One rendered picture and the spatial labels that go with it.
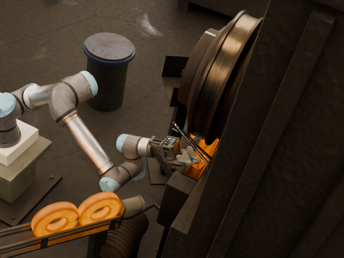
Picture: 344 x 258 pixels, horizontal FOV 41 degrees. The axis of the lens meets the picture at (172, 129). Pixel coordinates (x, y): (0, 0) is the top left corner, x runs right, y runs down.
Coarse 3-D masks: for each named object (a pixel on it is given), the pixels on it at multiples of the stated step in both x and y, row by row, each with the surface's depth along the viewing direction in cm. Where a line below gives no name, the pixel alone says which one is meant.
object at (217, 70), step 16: (240, 16) 146; (240, 32) 141; (224, 48) 139; (208, 64) 138; (224, 64) 138; (208, 80) 139; (208, 96) 140; (192, 112) 144; (208, 112) 142; (192, 128) 152
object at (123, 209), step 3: (117, 195) 165; (120, 198) 164; (120, 201) 163; (123, 204) 162; (123, 207) 162; (120, 210) 164; (123, 210) 162; (120, 213) 164; (123, 213) 163; (120, 219) 165; (120, 222) 166; (120, 225) 167
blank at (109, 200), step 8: (104, 192) 157; (112, 192) 159; (88, 200) 154; (96, 200) 154; (104, 200) 155; (112, 200) 157; (80, 208) 155; (88, 208) 154; (96, 208) 156; (104, 208) 163; (112, 208) 161; (80, 216) 155; (88, 216) 157; (96, 216) 162; (104, 216) 162; (112, 216) 164; (80, 224) 158
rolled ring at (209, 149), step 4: (216, 140) 190; (200, 144) 178; (204, 144) 177; (212, 144) 191; (216, 144) 192; (204, 148) 177; (208, 148) 192; (212, 148) 191; (196, 152) 178; (200, 152) 178; (208, 152) 192; (212, 152) 194; (204, 156) 191; (192, 164) 183; (196, 164) 181; (200, 164) 184; (204, 164) 191; (200, 168) 188
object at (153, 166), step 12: (168, 60) 237; (180, 60) 239; (168, 72) 243; (180, 72) 244; (168, 84) 239; (168, 96) 230; (180, 108) 237; (180, 120) 243; (168, 132) 255; (156, 168) 274; (180, 168) 278; (156, 180) 267
